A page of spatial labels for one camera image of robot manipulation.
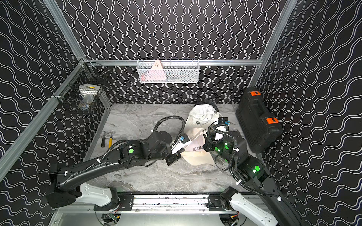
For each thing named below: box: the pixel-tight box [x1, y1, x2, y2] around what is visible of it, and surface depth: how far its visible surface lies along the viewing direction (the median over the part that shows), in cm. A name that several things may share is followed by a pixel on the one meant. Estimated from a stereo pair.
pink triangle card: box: [145, 59, 166, 81], surface depth 92 cm
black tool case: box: [235, 87, 284, 154], surface depth 81 cm
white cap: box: [183, 103, 223, 133], surface depth 99 cm
